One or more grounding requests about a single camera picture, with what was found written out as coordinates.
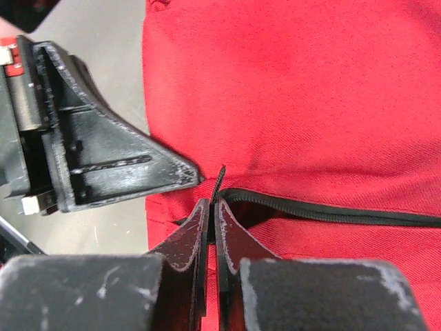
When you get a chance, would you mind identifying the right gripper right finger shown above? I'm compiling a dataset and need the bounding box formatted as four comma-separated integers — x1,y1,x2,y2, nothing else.
214,200,427,330

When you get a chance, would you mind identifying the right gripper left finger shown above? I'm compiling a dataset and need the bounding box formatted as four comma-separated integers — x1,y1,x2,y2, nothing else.
1,199,209,330

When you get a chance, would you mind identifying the red student backpack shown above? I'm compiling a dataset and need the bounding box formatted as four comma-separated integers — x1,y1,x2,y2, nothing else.
143,1,440,330

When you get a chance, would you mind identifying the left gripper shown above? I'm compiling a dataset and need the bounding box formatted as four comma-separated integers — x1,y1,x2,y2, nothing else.
1,35,202,214

